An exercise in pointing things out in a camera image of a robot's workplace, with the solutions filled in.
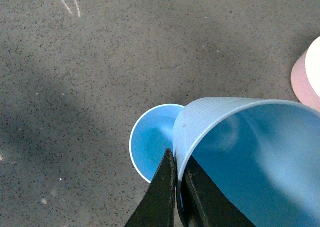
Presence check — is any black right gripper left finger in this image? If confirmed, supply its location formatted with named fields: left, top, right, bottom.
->
left=125, top=149, right=176, bottom=227

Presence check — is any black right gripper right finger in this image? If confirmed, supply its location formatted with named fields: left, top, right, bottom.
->
left=178, top=157, right=254, bottom=227

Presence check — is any blue cup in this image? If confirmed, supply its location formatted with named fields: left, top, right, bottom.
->
left=129, top=104, right=185, bottom=183
left=173, top=97, right=320, bottom=227

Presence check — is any pink bowl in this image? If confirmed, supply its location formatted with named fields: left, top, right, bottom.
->
left=291, top=38, right=320, bottom=111

